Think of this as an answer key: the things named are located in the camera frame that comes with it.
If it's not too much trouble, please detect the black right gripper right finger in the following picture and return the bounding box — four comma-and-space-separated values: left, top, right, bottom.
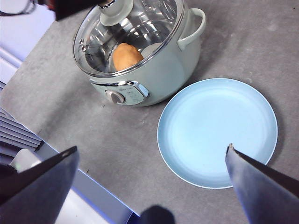
225, 143, 299, 224

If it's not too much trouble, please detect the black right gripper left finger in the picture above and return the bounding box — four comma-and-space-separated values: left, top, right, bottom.
0, 146, 79, 224

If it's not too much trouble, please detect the glass lid with green knob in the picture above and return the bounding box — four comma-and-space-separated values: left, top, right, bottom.
73, 0, 186, 79

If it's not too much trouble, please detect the brown potato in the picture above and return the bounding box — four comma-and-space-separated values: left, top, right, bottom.
113, 42, 143, 71

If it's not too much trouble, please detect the blue round plate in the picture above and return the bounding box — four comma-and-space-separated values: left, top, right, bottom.
157, 78, 278, 189

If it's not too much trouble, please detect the pale green electric steamer pot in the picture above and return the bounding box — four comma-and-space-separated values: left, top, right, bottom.
89, 0, 206, 108

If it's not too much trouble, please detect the white cylindrical device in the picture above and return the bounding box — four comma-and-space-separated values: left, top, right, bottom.
10, 148, 43, 175

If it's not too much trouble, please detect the grey ribbed panel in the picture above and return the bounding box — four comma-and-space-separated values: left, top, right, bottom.
0, 106, 43, 154

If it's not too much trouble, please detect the thin black cable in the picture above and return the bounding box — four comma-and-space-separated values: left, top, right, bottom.
0, 0, 37, 16

